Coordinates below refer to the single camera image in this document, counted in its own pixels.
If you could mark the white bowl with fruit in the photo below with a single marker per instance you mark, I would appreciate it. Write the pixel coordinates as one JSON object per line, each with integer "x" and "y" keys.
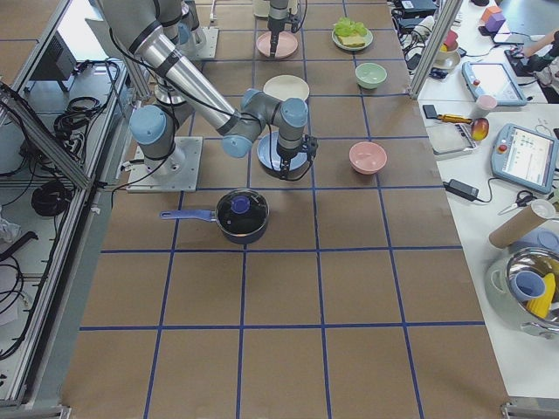
{"x": 448, "y": 48}

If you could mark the pink bowl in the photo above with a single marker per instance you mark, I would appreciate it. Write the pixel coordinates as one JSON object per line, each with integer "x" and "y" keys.
{"x": 367, "y": 157}

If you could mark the cream white plate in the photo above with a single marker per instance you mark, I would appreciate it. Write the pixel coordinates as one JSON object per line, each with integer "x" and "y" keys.
{"x": 287, "y": 86}

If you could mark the glass pot lid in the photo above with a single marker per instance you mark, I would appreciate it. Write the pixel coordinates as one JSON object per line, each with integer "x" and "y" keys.
{"x": 242, "y": 212}

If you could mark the blue plate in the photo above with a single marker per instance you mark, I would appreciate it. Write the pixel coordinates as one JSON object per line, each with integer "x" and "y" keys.
{"x": 269, "y": 157}

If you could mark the scissors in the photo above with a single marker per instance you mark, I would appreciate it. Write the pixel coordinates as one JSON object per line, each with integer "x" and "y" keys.
{"x": 522, "y": 200}

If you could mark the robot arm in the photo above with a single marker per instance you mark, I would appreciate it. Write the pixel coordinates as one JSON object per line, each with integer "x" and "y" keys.
{"x": 279, "y": 14}
{"x": 152, "y": 33}

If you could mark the dark blue pot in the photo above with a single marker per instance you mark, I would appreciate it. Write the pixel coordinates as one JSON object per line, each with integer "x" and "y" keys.
{"x": 210, "y": 215}

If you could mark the pink plate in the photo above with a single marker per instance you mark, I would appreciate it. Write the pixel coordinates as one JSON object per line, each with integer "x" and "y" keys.
{"x": 288, "y": 44}

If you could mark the red yellow mango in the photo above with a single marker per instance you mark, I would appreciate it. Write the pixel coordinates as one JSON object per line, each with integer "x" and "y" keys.
{"x": 479, "y": 129}

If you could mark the bread slice on plate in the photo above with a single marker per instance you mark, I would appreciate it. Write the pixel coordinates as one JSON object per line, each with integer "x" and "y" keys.
{"x": 351, "y": 41}

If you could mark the green bowl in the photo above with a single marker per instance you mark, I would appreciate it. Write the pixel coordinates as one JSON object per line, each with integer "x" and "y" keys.
{"x": 370, "y": 75}

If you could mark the black power adapter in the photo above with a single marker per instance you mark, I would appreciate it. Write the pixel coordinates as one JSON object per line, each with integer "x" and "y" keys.
{"x": 461, "y": 189}

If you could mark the pink cup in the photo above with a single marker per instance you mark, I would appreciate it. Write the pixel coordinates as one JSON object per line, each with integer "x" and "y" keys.
{"x": 483, "y": 106}

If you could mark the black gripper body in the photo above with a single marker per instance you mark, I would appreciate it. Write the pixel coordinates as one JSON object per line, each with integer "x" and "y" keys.
{"x": 286, "y": 154}
{"x": 276, "y": 24}

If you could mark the aluminium frame post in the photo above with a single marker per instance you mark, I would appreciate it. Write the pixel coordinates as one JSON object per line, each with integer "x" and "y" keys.
{"x": 442, "y": 25}

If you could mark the cardboard tube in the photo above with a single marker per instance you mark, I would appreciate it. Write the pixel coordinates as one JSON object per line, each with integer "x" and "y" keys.
{"x": 535, "y": 214}

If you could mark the green plate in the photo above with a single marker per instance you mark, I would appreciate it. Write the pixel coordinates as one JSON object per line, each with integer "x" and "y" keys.
{"x": 368, "y": 41}

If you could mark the orange screwdriver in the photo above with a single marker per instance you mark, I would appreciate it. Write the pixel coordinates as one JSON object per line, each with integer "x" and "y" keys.
{"x": 452, "y": 118}

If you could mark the blue teach pendant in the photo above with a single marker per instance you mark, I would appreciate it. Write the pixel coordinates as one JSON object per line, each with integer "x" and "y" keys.
{"x": 525, "y": 157}
{"x": 495, "y": 80}

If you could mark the green lettuce leaf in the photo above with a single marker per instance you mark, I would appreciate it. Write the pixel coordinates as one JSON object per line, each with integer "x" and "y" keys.
{"x": 346, "y": 27}

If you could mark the steel mixing bowl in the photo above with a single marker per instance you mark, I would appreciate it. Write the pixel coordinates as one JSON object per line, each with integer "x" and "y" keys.
{"x": 523, "y": 290}

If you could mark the silver digital scale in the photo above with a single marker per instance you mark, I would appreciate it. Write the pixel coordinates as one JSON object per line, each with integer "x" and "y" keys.
{"x": 448, "y": 140}

